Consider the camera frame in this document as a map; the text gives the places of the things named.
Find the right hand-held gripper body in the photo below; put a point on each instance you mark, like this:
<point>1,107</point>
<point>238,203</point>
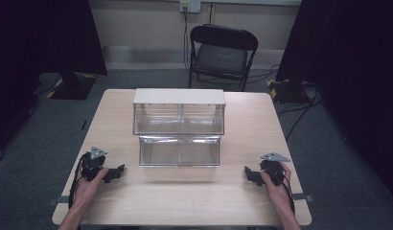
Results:
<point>273,169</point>

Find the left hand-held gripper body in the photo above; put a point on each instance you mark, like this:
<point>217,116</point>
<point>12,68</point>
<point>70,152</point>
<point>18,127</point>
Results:
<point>89,167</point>

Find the person's left hand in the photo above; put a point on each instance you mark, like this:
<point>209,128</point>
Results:
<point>89,188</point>

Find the person's right hand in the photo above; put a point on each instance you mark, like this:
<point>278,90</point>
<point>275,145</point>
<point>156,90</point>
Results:
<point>276,191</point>

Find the clear plastic drawer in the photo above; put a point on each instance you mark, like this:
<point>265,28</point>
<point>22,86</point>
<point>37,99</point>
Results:
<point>179,151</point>

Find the black stand base yellow tape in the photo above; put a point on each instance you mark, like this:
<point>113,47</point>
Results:
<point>73,86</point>
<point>285,91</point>

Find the clear drawer cabinet white top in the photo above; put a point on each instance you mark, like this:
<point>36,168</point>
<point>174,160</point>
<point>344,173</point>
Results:
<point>179,110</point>

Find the black folding chair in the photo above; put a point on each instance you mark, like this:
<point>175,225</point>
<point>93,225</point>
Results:
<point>221,57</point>

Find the black curtain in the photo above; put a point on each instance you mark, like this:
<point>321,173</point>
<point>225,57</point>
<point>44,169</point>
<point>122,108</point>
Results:
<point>41,48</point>
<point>351,64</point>

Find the yellowish wall pipe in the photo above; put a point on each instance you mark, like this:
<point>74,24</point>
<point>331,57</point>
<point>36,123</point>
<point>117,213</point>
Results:
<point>211,12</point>

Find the white wall socket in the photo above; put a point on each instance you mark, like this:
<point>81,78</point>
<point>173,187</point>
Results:
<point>190,5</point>

